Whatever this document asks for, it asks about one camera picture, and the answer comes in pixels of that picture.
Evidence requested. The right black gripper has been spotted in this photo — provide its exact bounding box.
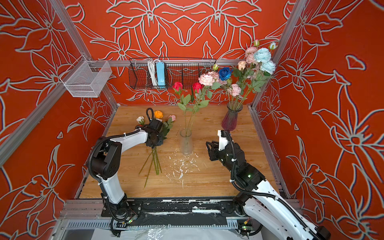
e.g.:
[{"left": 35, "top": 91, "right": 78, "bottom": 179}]
[{"left": 205, "top": 139, "right": 239, "bottom": 177}]

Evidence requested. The small pink rose stem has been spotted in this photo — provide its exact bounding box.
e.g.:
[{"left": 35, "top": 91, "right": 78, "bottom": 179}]
[{"left": 140, "top": 115, "right": 176, "bottom": 187}]

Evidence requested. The clear glass cylinder vase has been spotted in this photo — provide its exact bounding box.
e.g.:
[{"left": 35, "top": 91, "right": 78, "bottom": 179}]
[{"left": 180, "top": 129, "right": 194, "bottom": 155}]

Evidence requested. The purple glass fluted vase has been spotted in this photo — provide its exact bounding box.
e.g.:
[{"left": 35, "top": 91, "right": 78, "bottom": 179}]
[{"left": 221, "top": 103, "right": 243, "bottom": 131}]

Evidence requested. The red rose stem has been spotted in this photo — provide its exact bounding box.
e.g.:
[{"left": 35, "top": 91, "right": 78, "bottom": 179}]
[
  {"left": 188, "top": 83, "right": 210, "bottom": 132},
  {"left": 173, "top": 82, "right": 193, "bottom": 137}
]

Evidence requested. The pink peony flower stem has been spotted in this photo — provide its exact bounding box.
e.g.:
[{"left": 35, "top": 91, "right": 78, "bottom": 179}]
[{"left": 217, "top": 78, "right": 242, "bottom": 111}]

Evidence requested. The large pink peony stem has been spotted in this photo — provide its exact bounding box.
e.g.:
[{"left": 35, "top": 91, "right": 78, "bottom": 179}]
[{"left": 187, "top": 63, "right": 223, "bottom": 139}]

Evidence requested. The green flower stem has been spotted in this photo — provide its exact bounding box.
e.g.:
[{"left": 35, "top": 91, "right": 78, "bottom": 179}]
[{"left": 241, "top": 40, "right": 260, "bottom": 102}]

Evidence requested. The dark blue rose stem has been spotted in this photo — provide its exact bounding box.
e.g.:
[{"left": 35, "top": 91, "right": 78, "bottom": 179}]
[{"left": 217, "top": 66, "right": 238, "bottom": 110}]

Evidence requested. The cream rose flower stem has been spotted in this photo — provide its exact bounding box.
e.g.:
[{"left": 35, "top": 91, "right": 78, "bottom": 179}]
[{"left": 233, "top": 61, "right": 247, "bottom": 90}]

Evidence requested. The light blue peony stem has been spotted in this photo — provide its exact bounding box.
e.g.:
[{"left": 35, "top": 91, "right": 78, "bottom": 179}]
[{"left": 240, "top": 42, "right": 277, "bottom": 105}]

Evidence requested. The white rose stem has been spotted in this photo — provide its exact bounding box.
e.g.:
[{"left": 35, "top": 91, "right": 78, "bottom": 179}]
[{"left": 137, "top": 116, "right": 155, "bottom": 175}]

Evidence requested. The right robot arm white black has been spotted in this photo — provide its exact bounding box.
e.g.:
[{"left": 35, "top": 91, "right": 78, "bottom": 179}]
[{"left": 206, "top": 130, "right": 331, "bottom": 240}]

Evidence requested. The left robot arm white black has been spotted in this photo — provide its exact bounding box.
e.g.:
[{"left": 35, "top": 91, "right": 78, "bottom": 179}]
[{"left": 87, "top": 108, "right": 164, "bottom": 222}]

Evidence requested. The light blue box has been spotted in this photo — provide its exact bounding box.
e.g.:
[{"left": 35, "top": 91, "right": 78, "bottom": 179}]
[{"left": 156, "top": 62, "right": 166, "bottom": 88}]

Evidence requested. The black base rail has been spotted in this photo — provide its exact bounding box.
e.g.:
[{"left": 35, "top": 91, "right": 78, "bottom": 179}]
[{"left": 101, "top": 196, "right": 262, "bottom": 229}]

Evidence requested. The black wire wall basket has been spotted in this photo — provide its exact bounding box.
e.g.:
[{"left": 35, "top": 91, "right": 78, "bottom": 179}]
[{"left": 128, "top": 57, "right": 217, "bottom": 90}]

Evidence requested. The white cable bundle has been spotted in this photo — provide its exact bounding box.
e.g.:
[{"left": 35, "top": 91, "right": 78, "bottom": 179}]
[{"left": 146, "top": 59, "right": 160, "bottom": 88}]

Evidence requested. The white mesh wall basket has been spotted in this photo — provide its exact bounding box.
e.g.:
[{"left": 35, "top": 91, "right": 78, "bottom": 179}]
[{"left": 60, "top": 60, "right": 112, "bottom": 98}]

